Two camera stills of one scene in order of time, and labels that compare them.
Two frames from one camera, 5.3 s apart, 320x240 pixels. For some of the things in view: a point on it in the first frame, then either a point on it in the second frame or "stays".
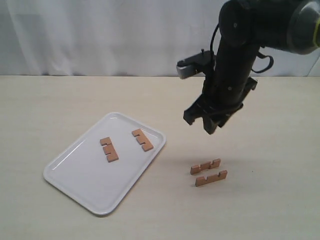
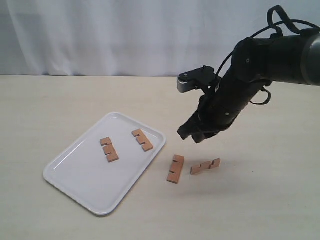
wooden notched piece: x=142 y=139 stays
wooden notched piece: x=201 y=181 → x=174 y=173
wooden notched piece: x=196 y=169 stays
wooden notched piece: x=109 y=149 stays
